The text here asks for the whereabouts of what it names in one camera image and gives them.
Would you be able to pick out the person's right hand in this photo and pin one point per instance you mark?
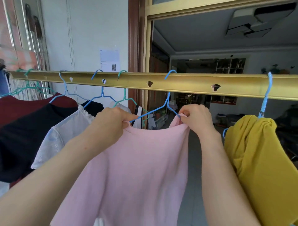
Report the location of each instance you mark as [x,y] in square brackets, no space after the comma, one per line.
[199,121]

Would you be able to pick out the person's left hand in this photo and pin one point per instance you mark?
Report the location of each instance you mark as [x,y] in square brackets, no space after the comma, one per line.
[109,128]

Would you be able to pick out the white black-trimmed tank top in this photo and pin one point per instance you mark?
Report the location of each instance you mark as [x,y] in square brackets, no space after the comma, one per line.
[139,114]

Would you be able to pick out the white lace blouse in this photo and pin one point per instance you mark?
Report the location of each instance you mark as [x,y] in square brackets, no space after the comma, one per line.
[62,130]

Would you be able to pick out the gold clothes rail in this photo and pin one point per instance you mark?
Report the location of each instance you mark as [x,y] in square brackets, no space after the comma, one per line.
[232,85]

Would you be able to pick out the pink t-shirt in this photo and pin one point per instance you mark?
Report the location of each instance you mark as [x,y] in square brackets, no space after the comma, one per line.
[139,177]

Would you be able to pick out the mustard yellow t-shirt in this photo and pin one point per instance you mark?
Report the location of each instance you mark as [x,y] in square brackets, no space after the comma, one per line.
[267,167]

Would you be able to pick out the black t-shirt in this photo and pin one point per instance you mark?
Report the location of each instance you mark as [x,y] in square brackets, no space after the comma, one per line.
[25,139]

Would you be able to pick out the dark red t-shirt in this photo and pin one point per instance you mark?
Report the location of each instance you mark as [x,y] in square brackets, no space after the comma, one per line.
[18,109]

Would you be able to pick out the person's right forearm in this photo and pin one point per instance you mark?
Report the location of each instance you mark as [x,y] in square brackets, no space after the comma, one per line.
[223,186]

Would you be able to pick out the person's left forearm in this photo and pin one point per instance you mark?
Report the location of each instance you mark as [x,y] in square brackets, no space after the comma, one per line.
[42,184]

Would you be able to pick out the white paper notice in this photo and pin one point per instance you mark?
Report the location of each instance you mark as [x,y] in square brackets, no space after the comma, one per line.
[109,59]

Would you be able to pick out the striped rag mop head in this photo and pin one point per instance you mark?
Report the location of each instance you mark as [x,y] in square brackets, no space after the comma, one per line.
[21,89]

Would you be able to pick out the orange patterned hanging sheet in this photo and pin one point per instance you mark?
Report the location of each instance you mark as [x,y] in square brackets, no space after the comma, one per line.
[21,59]

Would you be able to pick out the blue fabric cover white trim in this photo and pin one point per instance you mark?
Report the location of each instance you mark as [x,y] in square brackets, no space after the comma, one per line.
[3,83]

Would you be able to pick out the ceiling lamp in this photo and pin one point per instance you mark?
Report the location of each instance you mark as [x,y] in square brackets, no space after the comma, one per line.
[256,21]

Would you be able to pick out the metal mop poles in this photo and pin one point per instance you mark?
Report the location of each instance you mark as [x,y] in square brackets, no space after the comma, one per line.
[35,35]

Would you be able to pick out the window with metal bars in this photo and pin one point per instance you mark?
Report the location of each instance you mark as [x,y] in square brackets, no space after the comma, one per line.
[14,23]

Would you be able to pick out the indoor wall shelf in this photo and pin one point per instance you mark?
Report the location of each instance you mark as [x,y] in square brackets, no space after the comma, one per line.
[230,66]

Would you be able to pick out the brown door frame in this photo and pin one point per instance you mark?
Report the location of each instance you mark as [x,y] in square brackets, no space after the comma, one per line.
[136,35]

